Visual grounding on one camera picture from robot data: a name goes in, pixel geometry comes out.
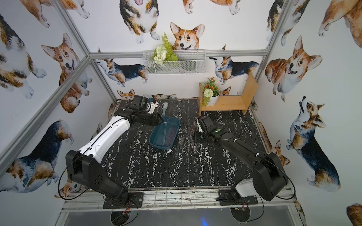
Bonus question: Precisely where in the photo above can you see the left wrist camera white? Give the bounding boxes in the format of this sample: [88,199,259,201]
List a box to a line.
[146,101,159,114]

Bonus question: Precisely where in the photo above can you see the potted flower white pot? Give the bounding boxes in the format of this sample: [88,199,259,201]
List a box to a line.
[201,78,220,106]

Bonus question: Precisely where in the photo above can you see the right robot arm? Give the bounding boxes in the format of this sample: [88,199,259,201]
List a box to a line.
[195,115,289,202]

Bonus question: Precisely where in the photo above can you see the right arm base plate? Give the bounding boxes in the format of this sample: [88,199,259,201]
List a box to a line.
[216,189,258,206]

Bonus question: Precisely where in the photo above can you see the teal plastic storage box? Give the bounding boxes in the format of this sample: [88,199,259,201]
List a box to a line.
[150,116,180,151]

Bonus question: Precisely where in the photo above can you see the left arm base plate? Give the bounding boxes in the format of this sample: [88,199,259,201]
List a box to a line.
[103,192,144,209]

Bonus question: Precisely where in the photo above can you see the white green artificial flowers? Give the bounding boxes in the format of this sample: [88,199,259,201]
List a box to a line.
[151,33,178,66]

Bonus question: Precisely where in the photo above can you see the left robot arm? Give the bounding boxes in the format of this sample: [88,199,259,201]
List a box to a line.
[64,95,163,203]

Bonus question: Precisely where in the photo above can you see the white wire wall basket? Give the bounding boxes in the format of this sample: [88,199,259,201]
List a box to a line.
[142,50,206,75]

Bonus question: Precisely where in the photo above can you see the wooden corner shelf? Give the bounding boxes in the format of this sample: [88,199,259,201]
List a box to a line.
[199,75,258,116]

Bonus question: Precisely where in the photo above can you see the light teal brush handle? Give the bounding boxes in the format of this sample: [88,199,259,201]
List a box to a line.
[161,102,168,117]

